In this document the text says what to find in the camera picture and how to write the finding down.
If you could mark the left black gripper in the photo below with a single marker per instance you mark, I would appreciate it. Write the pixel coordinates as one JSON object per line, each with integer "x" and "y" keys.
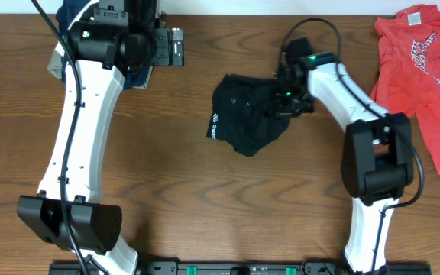
{"x": 163, "y": 46}

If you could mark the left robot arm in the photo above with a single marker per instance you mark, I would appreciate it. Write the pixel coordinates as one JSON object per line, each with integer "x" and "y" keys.
{"x": 67, "y": 210}

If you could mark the red printed t-shirt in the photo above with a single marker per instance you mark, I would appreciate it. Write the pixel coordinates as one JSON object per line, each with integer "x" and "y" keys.
{"x": 409, "y": 77}

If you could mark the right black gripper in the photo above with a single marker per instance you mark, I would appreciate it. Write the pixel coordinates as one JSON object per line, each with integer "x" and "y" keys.
{"x": 282, "y": 102}

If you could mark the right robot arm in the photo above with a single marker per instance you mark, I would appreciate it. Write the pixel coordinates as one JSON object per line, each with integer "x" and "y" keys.
{"x": 377, "y": 155}

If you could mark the black hydrogen t-shirt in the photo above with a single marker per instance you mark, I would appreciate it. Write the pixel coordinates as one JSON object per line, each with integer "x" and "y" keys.
{"x": 243, "y": 114}

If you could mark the navy folded garment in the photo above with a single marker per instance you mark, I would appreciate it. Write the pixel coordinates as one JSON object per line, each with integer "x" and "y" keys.
{"x": 138, "y": 78}

